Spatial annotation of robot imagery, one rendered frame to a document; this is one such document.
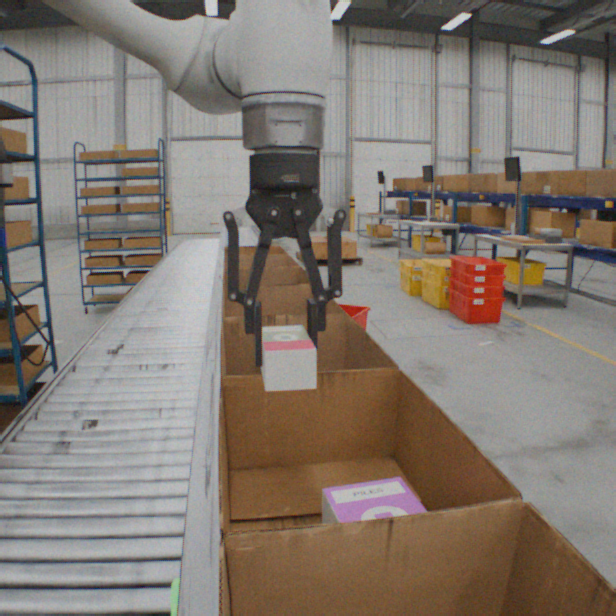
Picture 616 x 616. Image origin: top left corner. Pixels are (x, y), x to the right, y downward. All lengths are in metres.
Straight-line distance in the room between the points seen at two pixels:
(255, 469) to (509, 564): 0.46
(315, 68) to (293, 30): 0.04
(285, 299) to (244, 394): 0.80
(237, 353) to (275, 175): 0.72
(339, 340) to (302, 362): 0.68
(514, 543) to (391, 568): 0.13
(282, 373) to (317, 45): 0.34
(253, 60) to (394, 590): 0.54
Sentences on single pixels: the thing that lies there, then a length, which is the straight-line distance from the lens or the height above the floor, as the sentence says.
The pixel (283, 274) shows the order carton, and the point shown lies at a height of 1.02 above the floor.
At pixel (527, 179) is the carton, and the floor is 1.60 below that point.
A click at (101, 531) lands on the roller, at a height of 0.74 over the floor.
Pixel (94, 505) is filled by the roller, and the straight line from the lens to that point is 1.09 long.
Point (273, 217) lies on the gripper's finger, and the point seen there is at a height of 1.30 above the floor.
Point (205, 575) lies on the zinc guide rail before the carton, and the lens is 0.67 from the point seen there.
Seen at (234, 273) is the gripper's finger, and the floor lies 1.24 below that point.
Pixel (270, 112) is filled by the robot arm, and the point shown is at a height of 1.41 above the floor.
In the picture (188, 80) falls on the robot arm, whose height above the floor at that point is 1.47.
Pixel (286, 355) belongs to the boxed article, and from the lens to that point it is 0.54.
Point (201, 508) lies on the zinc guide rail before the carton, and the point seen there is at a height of 0.89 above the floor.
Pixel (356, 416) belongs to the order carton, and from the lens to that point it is 0.86.
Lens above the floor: 1.33
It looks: 13 degrees down
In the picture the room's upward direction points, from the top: straight up
